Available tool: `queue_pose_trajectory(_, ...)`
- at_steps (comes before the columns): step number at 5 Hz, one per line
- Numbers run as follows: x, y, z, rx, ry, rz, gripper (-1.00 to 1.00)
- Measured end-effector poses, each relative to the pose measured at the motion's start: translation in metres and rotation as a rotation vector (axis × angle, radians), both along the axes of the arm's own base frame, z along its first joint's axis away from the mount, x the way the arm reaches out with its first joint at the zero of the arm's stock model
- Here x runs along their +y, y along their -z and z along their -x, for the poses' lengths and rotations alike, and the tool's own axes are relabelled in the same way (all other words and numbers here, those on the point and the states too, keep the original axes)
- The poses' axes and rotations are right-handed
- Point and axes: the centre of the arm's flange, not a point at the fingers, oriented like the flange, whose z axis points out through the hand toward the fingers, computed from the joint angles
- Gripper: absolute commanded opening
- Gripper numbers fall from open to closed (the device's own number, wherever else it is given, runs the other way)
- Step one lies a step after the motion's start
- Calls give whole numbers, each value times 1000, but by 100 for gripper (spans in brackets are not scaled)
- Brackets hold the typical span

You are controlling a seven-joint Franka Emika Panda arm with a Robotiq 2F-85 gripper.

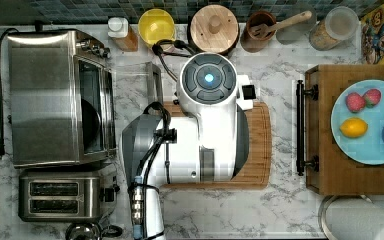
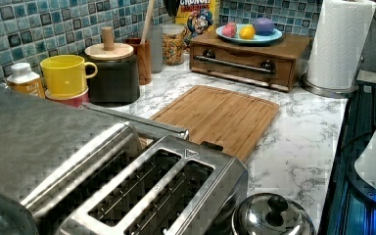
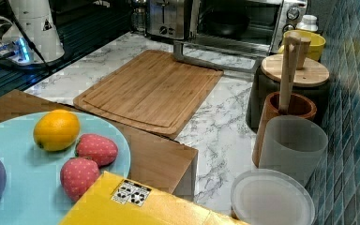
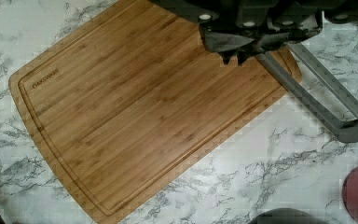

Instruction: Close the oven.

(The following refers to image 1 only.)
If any wooden spatula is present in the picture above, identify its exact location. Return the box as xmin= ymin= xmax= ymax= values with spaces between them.
xmin=250 ymin=11 xmax=312 ymax=37

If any bamboo cutting board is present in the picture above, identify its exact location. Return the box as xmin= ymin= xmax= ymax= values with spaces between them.
xmin=165 ymin=102 xmax=272 ymax=190

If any glass jar with grains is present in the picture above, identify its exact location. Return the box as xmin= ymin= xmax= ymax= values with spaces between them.
xmin=309 ymin=6 xmax=359 ymax=51

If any red strawberry left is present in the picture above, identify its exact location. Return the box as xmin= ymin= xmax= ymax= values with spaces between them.
xmin=346 ymin=92 xmax=366 ymax=113

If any red strawberry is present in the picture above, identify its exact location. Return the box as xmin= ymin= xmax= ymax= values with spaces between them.
xmin=363 ymin=88 xmax=382 ymax=108
xmin=346 ymin=92 xmax=366 ymax=113

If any wooden tray with black handle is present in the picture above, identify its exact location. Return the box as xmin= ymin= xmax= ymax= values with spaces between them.
xmin=296 ymin=65 xmax=384 ymax=195

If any yellow mug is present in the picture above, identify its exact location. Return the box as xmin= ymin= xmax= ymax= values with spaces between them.
xmin=138 ymin=9 xmax=176 ymax=49

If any glass oven door with handle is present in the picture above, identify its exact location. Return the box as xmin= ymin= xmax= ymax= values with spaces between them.
xmin=114 ymin=62 xmax=163 ymax=107

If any light blue plate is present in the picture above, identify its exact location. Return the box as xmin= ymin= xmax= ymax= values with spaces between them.
xmin=331 ymin=79 xmax=384 ymax=165

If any stainless steel toaster oven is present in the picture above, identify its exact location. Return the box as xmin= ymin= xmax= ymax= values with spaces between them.
xmin=8 ymin=29 xmax=116 ymax=168

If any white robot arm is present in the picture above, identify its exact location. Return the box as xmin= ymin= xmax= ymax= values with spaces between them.
xmin=120 ymin=53 xmax=250 ymax=240

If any brown utensil holder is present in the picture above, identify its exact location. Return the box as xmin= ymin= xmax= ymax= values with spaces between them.
xmin=240 ymin=11 xmax=276 ymax=53

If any black canister with wooden lid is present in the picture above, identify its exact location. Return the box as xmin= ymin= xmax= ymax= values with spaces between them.
xmin=188 ymin=4 xmax=239 ymax=55

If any red strawberry right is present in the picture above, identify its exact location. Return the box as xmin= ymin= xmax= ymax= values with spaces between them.
xmin=363 ymin=88 xmax=382 ymax=108

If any steel kettle with black handle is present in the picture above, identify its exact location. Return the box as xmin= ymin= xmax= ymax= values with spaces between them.
xmin=65 ymin=223 xmax=123 ymax=240

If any stainless steel two-slot toaster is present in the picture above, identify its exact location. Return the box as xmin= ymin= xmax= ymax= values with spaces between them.
xmin=18 ymin=166 xmax=120 ymax=222

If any yellow lemon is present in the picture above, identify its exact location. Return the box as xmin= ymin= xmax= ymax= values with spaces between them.
xmin=339 ymin=117 xmax=368 ymax=138

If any bottle with white cap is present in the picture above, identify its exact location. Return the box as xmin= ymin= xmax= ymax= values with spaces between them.
xmin=108 ymin=17 xmax=138 ymax=52

